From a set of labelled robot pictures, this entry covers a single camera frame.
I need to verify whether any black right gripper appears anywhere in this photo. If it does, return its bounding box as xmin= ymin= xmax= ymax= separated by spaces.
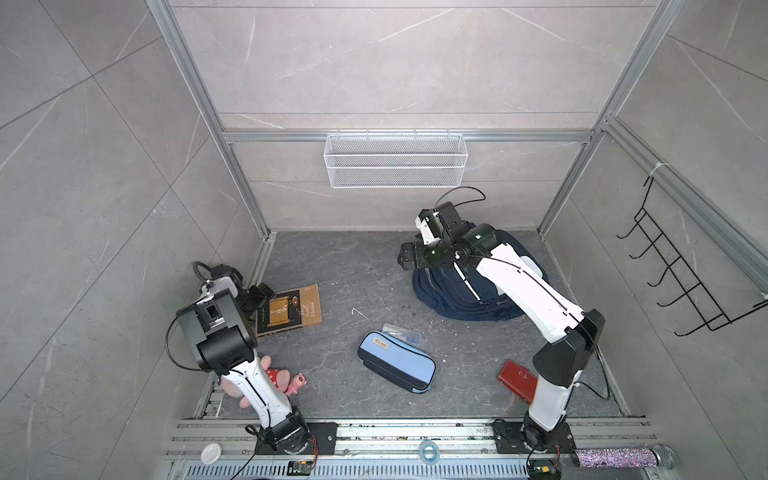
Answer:
xmin=396 ymin=240 xmax=453 ymax=271

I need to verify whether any brown and black book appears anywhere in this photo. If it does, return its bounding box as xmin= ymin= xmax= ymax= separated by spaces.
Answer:
xmin=256 ymin=284 xmax=322 ymax=337

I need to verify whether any navy blue student backpack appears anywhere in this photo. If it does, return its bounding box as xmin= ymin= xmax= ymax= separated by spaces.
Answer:
xmin=411 ymin=267 xmax=524 ymax=322

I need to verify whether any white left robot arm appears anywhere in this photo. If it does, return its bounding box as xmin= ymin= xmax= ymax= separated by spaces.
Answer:
xmin=174 ymin=261 xmax=310 ymax=454

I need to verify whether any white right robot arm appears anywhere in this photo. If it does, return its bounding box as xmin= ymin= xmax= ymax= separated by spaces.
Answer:
xmin=398 ymin=202 xmax=605 ymax=451

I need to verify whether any clear plastic eraser box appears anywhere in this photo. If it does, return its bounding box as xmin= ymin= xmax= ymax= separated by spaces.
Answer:
xmin=381 ymin=323 xmax=422 ymax=346

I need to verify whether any light blue pencil case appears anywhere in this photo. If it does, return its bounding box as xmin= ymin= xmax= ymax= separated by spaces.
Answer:
xmin=357 ymin=331 xmax=436 ymax=394

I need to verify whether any white round cap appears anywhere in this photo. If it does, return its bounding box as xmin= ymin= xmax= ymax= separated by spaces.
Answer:
xmin=200 ymin=443 xmax=223 ymax=465

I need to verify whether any red wallet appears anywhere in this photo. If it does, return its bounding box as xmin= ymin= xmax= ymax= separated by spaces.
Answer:
xmin=497 ymin=360 xmax=538 ymax=404

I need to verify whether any clear tape roll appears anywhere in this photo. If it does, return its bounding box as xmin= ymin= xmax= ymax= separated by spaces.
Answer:
xmin=418 ymin=440 xmax=441 ymax=465

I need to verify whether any glittery purple tube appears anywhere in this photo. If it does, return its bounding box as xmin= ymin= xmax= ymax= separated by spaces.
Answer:
xmin=572 ymin=445 xmax=678 ymax=470

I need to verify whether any white wire mesh basket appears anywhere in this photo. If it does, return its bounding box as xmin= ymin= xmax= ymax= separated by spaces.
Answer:
xmin=323 ymin=133 xmax=469 ymax=189

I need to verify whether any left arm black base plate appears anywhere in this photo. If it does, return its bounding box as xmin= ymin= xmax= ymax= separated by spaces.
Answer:
xmin=256 ymin=422 xmax=338 ymax=455

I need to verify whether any aluminium rail frame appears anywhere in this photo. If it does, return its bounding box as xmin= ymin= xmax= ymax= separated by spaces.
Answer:
xmin=162 ymin=417 xmax=662 ymax=479

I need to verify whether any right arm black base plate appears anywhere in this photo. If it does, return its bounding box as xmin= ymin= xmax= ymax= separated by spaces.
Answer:
xmin=490 ymin=416 xmax=575 ymax=454

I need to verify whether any black wire hook rack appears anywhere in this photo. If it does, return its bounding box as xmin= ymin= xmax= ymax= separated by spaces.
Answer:
xmin=616 ymin=176 xmax=767 ymax=338

